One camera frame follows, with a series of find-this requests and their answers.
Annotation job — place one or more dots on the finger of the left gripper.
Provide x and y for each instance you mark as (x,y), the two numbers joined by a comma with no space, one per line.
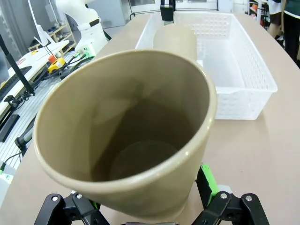
(167,15)

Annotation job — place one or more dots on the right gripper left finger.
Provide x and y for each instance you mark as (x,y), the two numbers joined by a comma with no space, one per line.
(70,211)

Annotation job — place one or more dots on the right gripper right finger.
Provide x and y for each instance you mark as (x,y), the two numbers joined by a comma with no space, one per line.
(234,211)

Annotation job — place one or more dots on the beige plastic cup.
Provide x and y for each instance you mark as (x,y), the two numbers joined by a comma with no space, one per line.
(117,105)
(174,39)

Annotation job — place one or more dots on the white perforated plastic basket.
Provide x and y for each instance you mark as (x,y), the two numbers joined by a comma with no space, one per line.
(246,105)

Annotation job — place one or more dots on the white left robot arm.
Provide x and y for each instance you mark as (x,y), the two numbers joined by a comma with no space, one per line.
(79,14)

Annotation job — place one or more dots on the grey cabinet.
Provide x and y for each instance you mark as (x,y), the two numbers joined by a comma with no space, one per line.
(110,11)

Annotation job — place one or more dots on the dark shelf rack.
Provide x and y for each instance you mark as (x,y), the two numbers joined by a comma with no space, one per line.
(257,9)

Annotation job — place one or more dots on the black flat bar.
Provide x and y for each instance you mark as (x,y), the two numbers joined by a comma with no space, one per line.
(9,127)

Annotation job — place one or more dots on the standing person with sneakers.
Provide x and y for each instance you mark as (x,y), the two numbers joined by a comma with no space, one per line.
(275,18)

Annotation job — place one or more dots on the light wood shelf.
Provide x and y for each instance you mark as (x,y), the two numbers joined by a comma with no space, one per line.
(61,35)

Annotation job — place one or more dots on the yellow emergency stop button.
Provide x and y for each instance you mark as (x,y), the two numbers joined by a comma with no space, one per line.
(56,65)

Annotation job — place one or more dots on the white flat panel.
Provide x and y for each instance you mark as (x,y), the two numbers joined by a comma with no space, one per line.
(42,35)

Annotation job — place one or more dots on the white side desk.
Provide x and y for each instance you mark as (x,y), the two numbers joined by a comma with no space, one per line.
(42,54)

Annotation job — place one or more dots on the black slanted pole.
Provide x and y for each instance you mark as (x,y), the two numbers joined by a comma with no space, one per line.
(20,72)

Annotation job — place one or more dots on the black keyboard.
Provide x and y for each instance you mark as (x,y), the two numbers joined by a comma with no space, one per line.
(25,69)

